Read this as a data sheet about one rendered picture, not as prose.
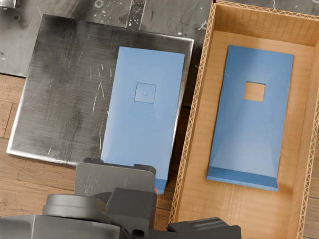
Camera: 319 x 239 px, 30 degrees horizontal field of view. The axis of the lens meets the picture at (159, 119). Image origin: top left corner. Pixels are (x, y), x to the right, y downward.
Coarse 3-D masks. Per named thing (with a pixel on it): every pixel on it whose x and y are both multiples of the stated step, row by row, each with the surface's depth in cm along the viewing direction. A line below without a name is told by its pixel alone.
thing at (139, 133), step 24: (120, 48) 63; (120, 72) 63; (144, 72) 63; (168, 72) 63; (120, 96) 62; (168, 96) 62; (120, 120) 61; (144, 120) 61; (168, 120) 61; (120, 144) 61; (144, 144) 61; (168, 144) 61; (168, 168) 60
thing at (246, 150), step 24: (240, 48) 64; (240, 72) 64; (264, 72) 64; (288, 72) 63; (240, 96) 63; (264, 96) 63; (216, 120) 62; (240, 120) 62; (264, 120) 62; (216, 144) 62; (240, 144) 62; (264, 144) 62; (216, 168) 61; (240, 168) 61; (264, 168) 61
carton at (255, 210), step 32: (224, 32) 65; (256, 32) 64; (288, 32) 62; (224, 64) 64; (256, 96) 63; (288, 96) 63; (192, 128) 56; (288, 128) 62; (192, 160) 62; (288, 160) 61; (192, 192) 61; (224, 192) 61; (256, 192) 61; (288, 192) 61; (256, 224) 60; (288, 224) 60
